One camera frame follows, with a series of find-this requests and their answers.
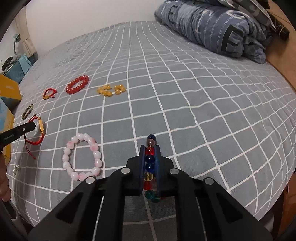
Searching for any multicolour glass bead bracelet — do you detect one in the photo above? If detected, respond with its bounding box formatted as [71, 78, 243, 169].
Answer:
[142, 133, 163, 203]

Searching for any person's left hand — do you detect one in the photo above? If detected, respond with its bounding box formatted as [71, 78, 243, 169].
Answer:
[0, 153, 11, 202]

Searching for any red cord gold charm bracelet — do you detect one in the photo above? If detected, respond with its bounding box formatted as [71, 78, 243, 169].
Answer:
[42, 87, 58, 100]

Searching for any teal suitcase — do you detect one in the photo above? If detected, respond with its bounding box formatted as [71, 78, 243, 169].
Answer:
[1, 54, 32, 84]

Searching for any blue yellow cardboard box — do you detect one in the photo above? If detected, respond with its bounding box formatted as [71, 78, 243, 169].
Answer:
[1, 74, 22, 166]

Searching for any grey checked bed sheet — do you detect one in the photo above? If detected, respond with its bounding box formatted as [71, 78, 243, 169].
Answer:
[8, 22, 295, 225]

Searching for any pink white bead bracelet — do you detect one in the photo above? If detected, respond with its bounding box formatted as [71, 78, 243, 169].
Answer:
[61, 133, 103, 182]

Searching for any red bead bracelet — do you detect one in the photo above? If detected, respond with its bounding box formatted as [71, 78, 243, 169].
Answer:
[66, 75, 90, 95]

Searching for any wooden headboard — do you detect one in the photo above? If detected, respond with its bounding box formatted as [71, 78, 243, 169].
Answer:
[266, 1, 295, 88]

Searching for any brown wooden bead bracelet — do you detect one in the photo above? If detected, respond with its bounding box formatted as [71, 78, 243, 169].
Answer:
[21, 103, 34, 120]

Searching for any blue patterned folded duvet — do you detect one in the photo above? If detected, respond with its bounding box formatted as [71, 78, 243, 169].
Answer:
[154, 1, 275, 64]

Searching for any red cord gold tube bracelet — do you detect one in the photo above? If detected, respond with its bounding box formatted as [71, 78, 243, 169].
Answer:
[23, 114, 46, 160]

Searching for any beige curtain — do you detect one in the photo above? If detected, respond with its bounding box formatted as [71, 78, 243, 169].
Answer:
[14, 6, 36, 57]

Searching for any yellow amber bead bracelet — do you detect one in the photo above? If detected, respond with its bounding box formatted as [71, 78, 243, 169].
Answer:
[96, 84, 127, 97]

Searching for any blue desk lamp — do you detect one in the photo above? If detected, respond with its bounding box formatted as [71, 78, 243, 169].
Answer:
[14, 33, 21, 55]

